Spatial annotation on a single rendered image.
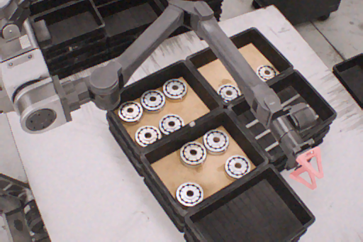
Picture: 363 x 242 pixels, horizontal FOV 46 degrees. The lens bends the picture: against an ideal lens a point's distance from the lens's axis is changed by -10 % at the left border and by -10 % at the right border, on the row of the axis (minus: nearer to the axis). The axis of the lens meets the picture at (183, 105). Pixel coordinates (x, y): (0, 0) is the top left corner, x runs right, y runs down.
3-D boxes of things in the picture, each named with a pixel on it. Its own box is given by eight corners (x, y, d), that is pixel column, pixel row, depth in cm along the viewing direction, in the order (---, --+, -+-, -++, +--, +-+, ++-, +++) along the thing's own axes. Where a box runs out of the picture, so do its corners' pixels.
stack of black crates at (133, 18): (111, 74, 295) (107, 37, 267) (96, 43, 309) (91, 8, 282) (167, 52, 306) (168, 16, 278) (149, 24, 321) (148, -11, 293)
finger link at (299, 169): (322, 187, 115) (304, 160, 119) (330, 174, 109) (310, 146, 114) (302, 198, 113) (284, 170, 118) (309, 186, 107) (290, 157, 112)
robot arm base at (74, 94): (59, 101, 129) (51, 75, 119) (84, 91, 131) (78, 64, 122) (68, 123, 125) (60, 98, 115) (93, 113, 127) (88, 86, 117)
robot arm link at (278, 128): (264, 130, 122) (269, 118, 117) (285, 120, 124) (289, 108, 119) (278, 150, 118) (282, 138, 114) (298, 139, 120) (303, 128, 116)
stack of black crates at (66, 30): (55, 96, 283) (42, 50, 246) (43, 64, 297) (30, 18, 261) (111, 74, 294) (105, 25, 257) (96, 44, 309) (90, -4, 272)
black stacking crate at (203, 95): (140, 167, 183) (138, 153, 173) (104, 115, 196) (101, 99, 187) (221, 123, 196) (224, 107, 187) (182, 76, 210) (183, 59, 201)
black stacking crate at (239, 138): (181, 226, 169) (182, 216, 159) (140, 168, 182) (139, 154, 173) (264, 175, 182) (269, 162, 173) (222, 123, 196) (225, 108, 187)
